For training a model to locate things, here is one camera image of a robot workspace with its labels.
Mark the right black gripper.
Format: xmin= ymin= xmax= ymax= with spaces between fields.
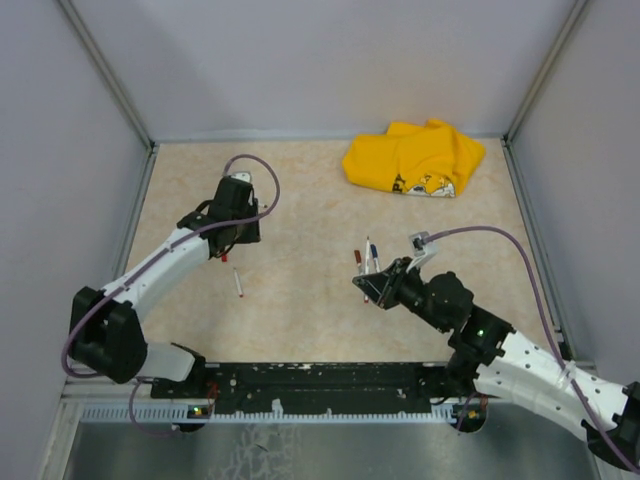
xmin=354 ymin=256 xmax=451 ymax=333

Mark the white pen red tip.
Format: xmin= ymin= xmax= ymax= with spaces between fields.
xmin=363 ymin=236 xmax=371 ymax=304

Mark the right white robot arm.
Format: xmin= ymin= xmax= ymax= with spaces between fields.
xmin=352 ymin=257 xmax=639 ymax=471

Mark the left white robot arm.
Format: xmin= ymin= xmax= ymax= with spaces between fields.
xmin=66 ymin=171 xmax=260 ymax=397

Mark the white pen red end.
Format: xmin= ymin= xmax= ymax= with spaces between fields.
xmin=232 ymin=267 xmax=244 ymax=298

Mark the yellow folded t-shirt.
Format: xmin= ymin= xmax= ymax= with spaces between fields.
xmin=342 ymin=118 xmax=486 ymax=198

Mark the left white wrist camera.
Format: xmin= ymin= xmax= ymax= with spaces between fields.
xmin=228 ymin=171 xmax=253 ymax=184

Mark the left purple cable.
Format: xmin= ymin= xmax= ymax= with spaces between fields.
xmin=60 ymin=153 xmax=281 ymax=436

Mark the purple cable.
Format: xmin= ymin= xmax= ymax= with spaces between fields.
xmin=60 ymin=153 xmax=281 ymax=436
xmin=424 ymin=225 xmax=636 ymax=471

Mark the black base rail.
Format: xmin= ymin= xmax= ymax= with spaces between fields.
xmin=151 ymin=362 xmax=474 ymax=415

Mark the white slotted cable duct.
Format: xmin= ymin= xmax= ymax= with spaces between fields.
xmin=79 ymin=403 xmax=484 ymax=425

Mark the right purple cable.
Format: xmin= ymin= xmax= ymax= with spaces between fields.
xmin=424 ymin=225 xmax=636 ymax=471

